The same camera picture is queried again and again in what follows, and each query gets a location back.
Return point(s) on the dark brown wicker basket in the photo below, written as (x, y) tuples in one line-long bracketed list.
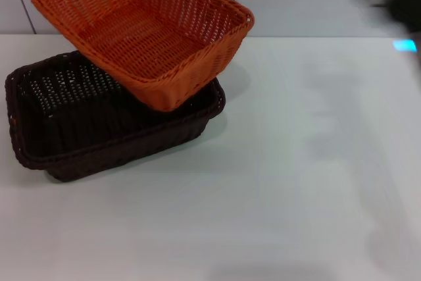
[(98, 136)]

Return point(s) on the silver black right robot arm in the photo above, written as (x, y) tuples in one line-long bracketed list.
[(406, 11)]

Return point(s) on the orange wicker basket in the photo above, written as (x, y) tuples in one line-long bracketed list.
[(148, 37)]

